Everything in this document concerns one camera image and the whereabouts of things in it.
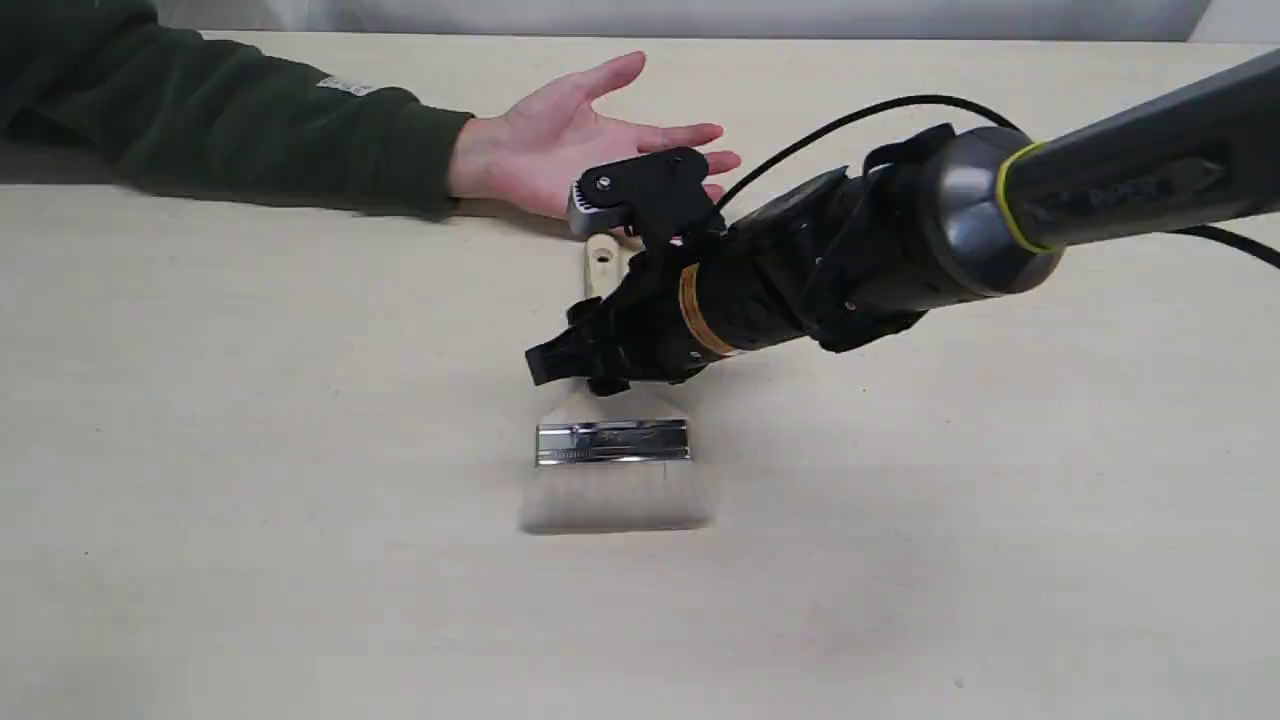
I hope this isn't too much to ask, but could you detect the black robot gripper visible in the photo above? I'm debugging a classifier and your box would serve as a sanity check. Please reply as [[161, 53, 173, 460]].
[[525, 250, 701, 396]]

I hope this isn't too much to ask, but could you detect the wide paint brush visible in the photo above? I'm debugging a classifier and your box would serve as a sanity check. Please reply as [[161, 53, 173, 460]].
[[518, 233, 713, 534]]

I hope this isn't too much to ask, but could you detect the dark green sleeved forearm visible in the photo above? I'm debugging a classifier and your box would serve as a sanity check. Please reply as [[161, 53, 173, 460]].
[[1, 1, 470, 215]]

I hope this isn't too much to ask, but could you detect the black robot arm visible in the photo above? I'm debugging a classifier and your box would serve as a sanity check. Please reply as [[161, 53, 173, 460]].
[[525, 51, 1279, 396]]

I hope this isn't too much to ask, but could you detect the person's open hand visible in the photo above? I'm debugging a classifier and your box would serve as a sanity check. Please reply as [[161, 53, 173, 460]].
[[445, 51, 742, 219]]

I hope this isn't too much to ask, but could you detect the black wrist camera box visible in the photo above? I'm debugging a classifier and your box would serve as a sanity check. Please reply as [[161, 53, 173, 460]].
[[567, 147, 727, 249]]

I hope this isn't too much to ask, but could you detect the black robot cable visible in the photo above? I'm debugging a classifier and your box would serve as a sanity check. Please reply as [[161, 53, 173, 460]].
[[716, 95, 1280, 269]]

